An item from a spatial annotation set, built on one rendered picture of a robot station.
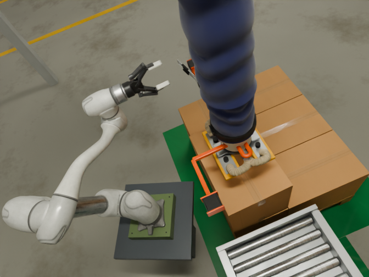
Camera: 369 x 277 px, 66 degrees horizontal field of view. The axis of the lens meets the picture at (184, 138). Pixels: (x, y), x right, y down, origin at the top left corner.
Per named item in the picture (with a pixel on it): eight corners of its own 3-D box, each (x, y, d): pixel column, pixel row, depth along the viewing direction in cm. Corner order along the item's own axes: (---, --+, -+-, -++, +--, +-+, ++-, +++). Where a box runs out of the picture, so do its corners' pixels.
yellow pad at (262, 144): (275, 159, 151) (275, 154, 147) (258, 166, 151) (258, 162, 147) (245, 114, 170) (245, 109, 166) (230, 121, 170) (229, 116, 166)
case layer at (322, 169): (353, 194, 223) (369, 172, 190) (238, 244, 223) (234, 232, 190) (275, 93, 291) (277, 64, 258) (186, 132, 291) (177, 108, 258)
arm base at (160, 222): (138, 238, 175) (134, 235, 170) (138, 204, 188) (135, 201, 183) (166, 233, 171) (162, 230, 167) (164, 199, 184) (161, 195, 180)
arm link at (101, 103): (106, 81, 134) (117, 97, 145) (76, 95, 133) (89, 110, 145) (111, 98, 128) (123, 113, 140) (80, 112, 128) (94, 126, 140)
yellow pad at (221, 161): (243, 173, 151) (242, 169, 147) (225, 181, 151) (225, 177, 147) (217, 127, 170) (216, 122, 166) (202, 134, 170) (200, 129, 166)
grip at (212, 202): (225, 209, 132) (224, 205, 128) (208, 217, 132) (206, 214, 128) (218, 194, 137) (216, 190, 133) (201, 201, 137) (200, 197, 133)
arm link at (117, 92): (116, 95, 142) (126, 90, 142) (119, 108, 137) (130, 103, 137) (107, 83, 134) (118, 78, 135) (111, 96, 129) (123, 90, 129)
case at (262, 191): (288, 208, 190) (293, 185, 157) (234, 233, 190) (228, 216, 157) (245, 141, 224) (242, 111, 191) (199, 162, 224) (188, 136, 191)
